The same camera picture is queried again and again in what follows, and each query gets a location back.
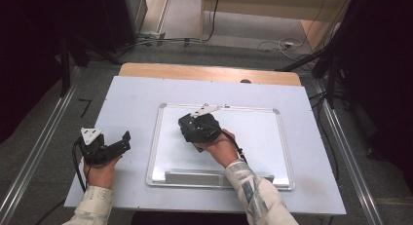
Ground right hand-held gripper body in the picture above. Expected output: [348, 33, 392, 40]
[177, 103, 225, 144]

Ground person's dark lap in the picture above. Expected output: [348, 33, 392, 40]
[131, 211, 249, 225]

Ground aluminium floor rail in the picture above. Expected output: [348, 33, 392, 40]
[313, 80, 386, 225]
[0, 67, 82, 225]

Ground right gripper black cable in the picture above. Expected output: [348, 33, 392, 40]
[222, 130, 248, 165]

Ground black metal stand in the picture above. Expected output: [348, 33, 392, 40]
[276, 39, 345, 109]
[57, 33, 121, 97]

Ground white floor cable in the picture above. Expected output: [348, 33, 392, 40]
[257, 37, 308, 55]

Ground grey floor cables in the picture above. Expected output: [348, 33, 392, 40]
[123, 36, 203, 53]

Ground light wooden furniture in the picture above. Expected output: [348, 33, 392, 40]
[199, 0, 355, 51]

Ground person's left hand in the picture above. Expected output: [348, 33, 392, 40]
[83, 155, 124, 190]

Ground black floor cable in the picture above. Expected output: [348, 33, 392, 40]
[310, 91, 341, 182]

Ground hanging black cable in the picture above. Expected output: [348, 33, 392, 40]
[203, 0, 222, 43]

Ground silver-framed whiteboard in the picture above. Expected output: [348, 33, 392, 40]
[145, 102, 296, 191]

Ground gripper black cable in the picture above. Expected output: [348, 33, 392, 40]
[222, 130, 248, 165]
[34, 138, 90, 225]

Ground black curtain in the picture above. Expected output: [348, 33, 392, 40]
[324, 0, 413, 194]
[0, 0, 137, 145]

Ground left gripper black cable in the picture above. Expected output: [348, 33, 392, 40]
[34, 138, 90, 225]

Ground person's right hand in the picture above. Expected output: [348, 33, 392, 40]
[200, 129, 244, 169]

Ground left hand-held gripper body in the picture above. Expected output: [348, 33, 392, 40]
[77, 127, 112, 167]

